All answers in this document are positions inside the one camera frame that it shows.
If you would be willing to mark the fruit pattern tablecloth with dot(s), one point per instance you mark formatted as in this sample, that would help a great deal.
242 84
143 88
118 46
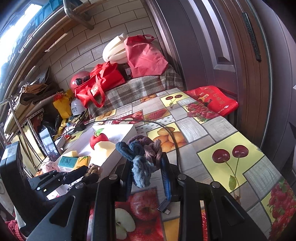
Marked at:
208 148

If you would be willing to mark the white helmet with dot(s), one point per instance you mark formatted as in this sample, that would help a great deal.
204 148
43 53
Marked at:
77 107

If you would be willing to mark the large red tote bag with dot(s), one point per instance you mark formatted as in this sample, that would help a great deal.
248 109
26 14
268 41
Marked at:
103 77

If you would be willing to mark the metal shelf rack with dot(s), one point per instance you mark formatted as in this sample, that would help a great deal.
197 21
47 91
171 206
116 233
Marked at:
19 123

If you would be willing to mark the white apple gift box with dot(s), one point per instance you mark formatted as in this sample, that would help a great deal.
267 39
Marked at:
104 153

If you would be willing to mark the red gift bag on table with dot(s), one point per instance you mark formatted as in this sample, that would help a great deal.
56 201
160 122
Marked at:
213 98

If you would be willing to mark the brown sock in left gripper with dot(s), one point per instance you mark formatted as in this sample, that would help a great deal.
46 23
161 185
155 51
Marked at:
93 169

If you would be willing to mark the dark wooden door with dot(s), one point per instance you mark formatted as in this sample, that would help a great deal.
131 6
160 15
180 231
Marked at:
207 42

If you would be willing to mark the blue knitted sock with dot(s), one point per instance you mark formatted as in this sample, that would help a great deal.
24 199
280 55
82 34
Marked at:
141 167

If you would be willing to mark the black door handle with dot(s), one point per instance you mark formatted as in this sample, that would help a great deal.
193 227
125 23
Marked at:
252 36

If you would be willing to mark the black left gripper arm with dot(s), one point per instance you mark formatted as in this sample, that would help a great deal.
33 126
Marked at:
46 184

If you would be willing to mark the teal drink carton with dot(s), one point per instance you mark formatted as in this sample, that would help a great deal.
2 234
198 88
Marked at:
67 164

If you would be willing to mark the yellow drink carton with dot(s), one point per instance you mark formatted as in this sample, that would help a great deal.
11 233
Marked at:
82 161

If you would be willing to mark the yellow plastic bag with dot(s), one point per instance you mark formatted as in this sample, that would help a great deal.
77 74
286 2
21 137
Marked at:
62 102

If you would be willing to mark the brown knitted sock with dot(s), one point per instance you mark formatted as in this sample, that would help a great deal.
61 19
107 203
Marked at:
152 149

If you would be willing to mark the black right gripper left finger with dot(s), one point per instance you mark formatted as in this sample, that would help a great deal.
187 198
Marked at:
69 218

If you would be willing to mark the smartphone on stand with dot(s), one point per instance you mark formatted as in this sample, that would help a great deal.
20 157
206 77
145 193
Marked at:
49 145

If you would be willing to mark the red helmet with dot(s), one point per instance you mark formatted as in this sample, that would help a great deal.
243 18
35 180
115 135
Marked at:
78 79

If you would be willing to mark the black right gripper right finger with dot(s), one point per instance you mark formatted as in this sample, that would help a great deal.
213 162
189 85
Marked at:
225 218

